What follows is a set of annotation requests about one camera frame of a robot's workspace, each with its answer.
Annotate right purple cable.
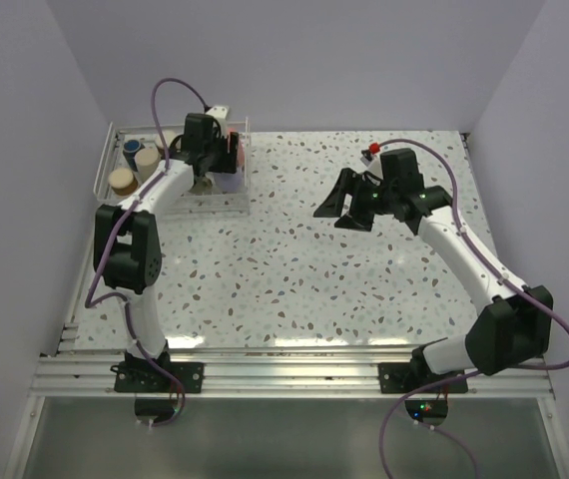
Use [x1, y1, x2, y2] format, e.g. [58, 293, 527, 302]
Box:
[378, 138, 569, 479]

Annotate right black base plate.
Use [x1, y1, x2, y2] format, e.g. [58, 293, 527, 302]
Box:
[377, 362, 464, 394]

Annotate small olive mug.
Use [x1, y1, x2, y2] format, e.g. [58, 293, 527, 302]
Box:
[189, 176, 215, 196]

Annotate steel cup with brown sleeve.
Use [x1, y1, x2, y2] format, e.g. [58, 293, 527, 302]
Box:
[108, 168, 139, 198]

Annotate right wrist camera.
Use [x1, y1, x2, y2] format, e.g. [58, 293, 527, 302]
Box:
[361, 143, 382, 178]

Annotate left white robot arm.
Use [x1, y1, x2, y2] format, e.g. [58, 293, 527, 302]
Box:
[85, 106, 240, 392]

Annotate aluminium rail frame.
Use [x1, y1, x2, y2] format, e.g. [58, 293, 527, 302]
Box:
[4, 322, 569, 478]

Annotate blue cup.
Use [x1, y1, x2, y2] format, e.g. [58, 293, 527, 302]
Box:
[122, 140, 145, 172]

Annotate white wire dish rack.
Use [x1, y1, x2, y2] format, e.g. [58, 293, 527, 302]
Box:
[93, 117, 252, 218]

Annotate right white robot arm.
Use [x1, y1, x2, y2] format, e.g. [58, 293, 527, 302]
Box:
[314, 148, 553, 392]

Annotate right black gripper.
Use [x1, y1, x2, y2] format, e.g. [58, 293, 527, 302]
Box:
[314, 168, 398, 233]

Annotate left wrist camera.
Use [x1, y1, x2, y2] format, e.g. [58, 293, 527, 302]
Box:
[205, 105, 230, 137]

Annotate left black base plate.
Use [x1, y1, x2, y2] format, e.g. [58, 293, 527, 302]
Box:
[110, 351, 205, 394]

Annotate red cup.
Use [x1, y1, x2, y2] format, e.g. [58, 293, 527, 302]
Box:
[228, 129, 246, 172]

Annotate beige tall cup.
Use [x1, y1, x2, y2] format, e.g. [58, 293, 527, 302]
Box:
[134, 147, 161, 183]

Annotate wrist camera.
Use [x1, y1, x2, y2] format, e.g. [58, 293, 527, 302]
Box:
[361, 143, 382, 178]
[205, 105, 230, 137]

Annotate purple cup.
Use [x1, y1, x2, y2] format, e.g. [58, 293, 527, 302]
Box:
[212, 171, 245, 194]

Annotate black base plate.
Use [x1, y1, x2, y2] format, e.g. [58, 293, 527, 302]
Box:
[110, 351, 205, 394]
[377, 362, 464, 394]

